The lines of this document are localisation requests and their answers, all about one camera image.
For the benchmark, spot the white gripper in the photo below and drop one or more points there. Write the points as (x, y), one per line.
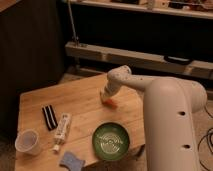
(109, 90)

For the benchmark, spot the orange pepper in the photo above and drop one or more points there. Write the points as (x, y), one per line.
(109, 103)

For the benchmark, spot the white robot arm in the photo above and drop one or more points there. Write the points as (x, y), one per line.
(168, 107)

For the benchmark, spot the wooden table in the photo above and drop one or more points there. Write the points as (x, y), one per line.
(81, 99)

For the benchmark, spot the white toothpaste tube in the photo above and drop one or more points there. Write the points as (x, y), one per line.
(62, 131)

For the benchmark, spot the green plate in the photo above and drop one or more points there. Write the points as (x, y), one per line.
(110, 141)

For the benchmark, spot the black striped cloth band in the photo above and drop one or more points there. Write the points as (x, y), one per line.
(50, 118)

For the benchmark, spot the blue sponge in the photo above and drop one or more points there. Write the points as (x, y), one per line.
(71, 162)

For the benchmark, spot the dark cabinet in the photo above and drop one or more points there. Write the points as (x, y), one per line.
(31, 54)

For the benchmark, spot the clear plastic cup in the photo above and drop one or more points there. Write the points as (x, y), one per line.
(28, 142)

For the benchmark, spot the white shelf rack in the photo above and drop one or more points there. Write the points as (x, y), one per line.
(169, 41)

